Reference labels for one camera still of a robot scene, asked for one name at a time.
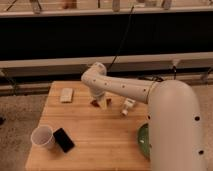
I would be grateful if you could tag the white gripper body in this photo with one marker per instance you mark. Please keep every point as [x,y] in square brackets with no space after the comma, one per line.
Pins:
[97,93]

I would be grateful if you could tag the white paper cup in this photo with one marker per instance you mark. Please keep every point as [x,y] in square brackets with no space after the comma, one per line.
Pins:
[42,136]

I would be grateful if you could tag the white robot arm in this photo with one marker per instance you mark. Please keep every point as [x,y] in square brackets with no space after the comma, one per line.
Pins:
[175,120]

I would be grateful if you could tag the green ceramic bowl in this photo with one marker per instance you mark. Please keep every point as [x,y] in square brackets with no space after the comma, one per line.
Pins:
[143,140]

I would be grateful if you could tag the small white plastic bottle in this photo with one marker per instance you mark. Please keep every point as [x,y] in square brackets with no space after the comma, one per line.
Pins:
[127,105]

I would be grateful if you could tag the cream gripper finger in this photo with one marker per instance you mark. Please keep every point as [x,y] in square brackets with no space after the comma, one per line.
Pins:
[103,103]

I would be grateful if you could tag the black smartphone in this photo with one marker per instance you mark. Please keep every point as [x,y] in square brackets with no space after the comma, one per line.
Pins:
[63,140]

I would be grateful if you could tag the white rectangular sponge block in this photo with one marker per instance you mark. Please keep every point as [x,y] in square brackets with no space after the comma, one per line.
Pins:
[66,95]

